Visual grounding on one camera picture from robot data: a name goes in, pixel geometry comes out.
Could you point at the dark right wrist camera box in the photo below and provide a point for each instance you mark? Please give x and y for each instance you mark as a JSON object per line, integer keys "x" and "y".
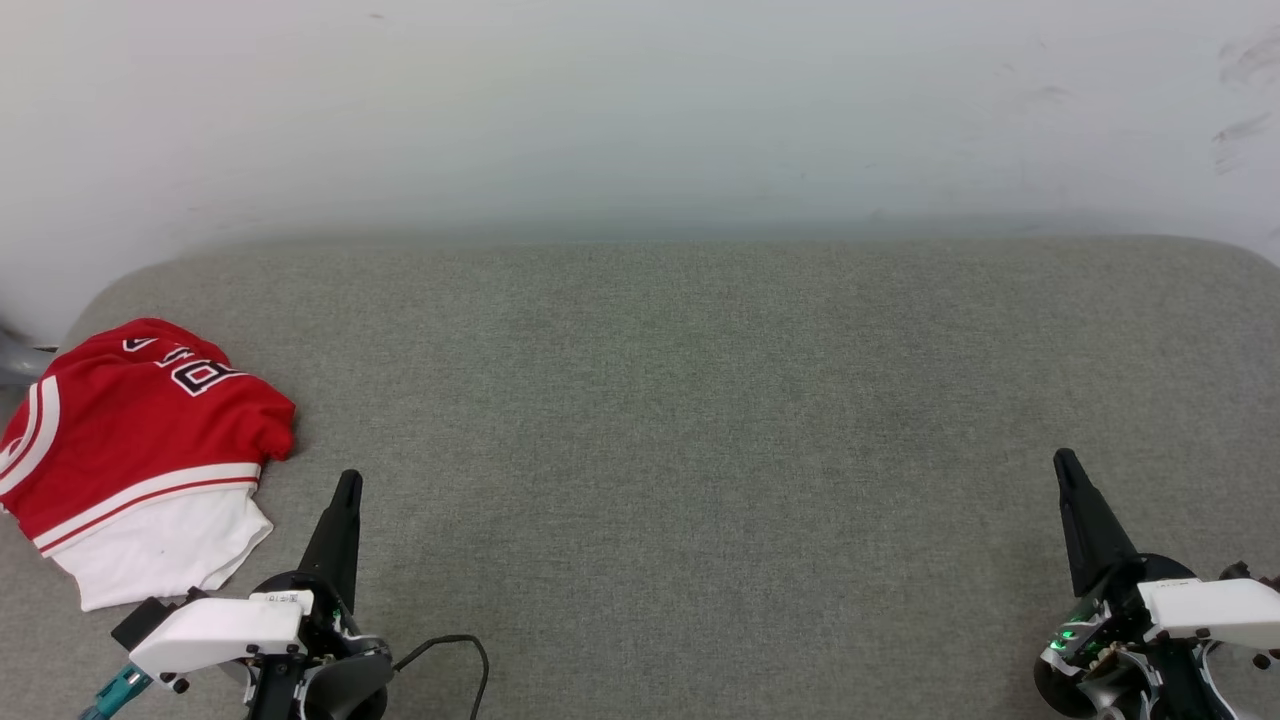
{"x": 1250, "y": 577}

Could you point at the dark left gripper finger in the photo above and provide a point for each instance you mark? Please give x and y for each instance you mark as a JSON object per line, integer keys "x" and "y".
{"x": 335, "y": 545}

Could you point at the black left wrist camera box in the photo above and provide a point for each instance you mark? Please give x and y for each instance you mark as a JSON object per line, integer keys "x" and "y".
{"x": 140, "y": 622}

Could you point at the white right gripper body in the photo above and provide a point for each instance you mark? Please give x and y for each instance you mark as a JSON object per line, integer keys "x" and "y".
{"x": 1210, "y": 610}

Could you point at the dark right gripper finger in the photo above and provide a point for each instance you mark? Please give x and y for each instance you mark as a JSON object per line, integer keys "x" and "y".
{"x": 1092, "y": 535}

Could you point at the red white Bulls jersey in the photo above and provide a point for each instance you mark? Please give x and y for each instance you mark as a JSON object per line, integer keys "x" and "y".
{"x": 130, "y": 430}

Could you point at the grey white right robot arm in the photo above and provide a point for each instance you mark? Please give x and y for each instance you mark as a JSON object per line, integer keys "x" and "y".
{"x": 1130, "y": 695}

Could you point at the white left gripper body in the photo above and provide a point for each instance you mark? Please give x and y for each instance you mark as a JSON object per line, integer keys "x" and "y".
{"x": 215, "y": 630}

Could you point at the grey metal frame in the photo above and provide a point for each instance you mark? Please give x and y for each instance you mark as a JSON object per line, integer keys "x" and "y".
{"x": 15, "y": 360}

